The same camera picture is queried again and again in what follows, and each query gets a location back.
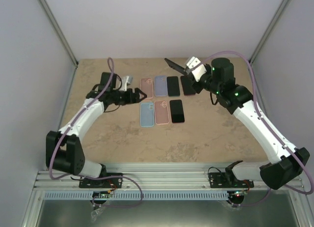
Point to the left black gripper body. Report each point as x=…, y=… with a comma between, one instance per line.
x=129, y=100

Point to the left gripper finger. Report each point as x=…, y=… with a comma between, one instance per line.
x=140, y=93
x=139, y=98

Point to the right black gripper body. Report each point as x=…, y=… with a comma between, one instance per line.
x=197, y=89

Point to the light blue phone case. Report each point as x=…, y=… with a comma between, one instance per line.
x=147, y=114

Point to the lavender phone case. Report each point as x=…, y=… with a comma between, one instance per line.
x=160, y=86

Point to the pale pink phone case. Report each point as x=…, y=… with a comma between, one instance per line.
x=161, y=112

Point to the teal phone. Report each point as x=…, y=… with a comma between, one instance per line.
x=173, y=86

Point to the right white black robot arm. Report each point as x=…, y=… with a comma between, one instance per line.
x=284, y=160

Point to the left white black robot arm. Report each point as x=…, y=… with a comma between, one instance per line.
x=64, y=151

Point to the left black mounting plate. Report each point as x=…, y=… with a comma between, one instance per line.
x=112, y=183

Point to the black mounting plate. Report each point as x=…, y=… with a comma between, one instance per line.
x=112, y=183
x=219, y=180

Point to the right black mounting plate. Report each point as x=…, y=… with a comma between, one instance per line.
x=219, y=180

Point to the left circuit board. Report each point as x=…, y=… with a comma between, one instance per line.
x=103, y=194

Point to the circuit board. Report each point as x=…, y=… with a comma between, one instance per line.
x=240, y=193
x=103, y=194

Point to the right circuit board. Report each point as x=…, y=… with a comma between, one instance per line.
x=240, y=193

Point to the clear plastic bag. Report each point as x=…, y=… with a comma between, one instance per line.
x=96, y=212

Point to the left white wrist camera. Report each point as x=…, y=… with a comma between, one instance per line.
x=126, y=81

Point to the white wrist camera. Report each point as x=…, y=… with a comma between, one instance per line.
x=126, y=81
x=194, y=69

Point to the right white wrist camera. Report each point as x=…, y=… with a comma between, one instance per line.
x=194, y=69

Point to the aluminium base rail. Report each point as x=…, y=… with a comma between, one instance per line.
x=149, y=176

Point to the right aluminium frame post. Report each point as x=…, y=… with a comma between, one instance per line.
x=271, y=26

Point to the aluminium frame post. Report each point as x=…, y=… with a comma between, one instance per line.
x=271, y=26
x=48, y=12

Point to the grey slotted cable duct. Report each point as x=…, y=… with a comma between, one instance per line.
x=136, y=195

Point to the left aluminium frame post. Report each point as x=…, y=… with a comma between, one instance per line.
x=48, y=12

